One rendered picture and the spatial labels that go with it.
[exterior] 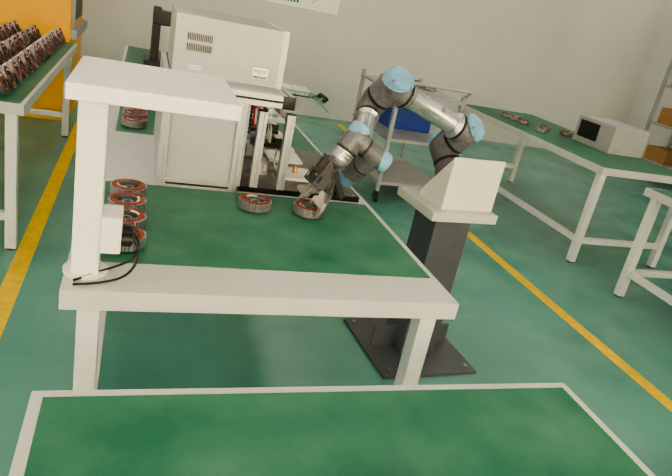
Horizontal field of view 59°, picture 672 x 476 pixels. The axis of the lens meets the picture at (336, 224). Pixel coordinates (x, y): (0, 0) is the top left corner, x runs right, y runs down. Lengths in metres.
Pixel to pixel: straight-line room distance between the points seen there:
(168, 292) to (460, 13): 7.42
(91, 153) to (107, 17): 6.24
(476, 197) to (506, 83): 6.54
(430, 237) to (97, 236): 1.51
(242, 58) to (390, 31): 6.03
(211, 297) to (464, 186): 1.35
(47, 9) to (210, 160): 3.82
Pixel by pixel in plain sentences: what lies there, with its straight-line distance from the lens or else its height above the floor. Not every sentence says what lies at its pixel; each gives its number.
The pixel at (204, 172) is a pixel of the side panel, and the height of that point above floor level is 0.81.
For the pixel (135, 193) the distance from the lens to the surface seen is 1.98.
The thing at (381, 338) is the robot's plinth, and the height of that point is 0.05.
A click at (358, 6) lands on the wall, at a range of 7.98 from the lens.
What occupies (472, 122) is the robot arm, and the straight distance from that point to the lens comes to 2.55.
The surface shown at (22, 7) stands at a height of 0.91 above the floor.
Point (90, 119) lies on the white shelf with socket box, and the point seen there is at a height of 1.12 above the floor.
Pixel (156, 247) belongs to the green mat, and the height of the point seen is 0.75.
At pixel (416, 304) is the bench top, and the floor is 0.74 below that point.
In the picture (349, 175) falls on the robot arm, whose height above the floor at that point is 0.89.
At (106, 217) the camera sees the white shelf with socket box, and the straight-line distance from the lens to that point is 1.43.
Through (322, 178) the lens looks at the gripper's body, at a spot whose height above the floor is 0.89.
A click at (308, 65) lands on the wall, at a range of 7.87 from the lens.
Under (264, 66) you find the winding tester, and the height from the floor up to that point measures 1.19.
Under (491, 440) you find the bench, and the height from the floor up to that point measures 0.75.
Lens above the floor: 1.45
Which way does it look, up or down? 20 degrees down
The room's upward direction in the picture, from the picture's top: 12 degrees clockwise
